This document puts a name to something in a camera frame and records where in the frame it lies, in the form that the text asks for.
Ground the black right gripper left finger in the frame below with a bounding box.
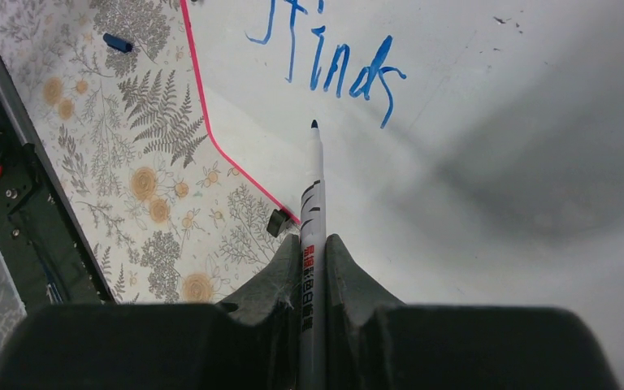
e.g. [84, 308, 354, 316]
[0, 235, 301, 389]

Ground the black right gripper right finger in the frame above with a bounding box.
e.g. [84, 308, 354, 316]
[326, 235, 619, 389]

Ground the whiteboard marker pen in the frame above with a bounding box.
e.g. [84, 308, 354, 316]
[297, 120, 327, 389]

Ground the pink framed whiteboard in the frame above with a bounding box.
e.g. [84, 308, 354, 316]
[184, 1, 624, 388]

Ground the blue marker cap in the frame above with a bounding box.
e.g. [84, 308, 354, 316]
[102, 32, 133, 54]

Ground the black whiteboard foot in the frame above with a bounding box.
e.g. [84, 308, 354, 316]
[266, 209, 290, 238]

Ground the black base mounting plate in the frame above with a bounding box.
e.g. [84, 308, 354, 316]
[0, 99, 114, 310]

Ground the floral tablecloth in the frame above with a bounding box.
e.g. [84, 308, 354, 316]
[0, 1, 281, 303]

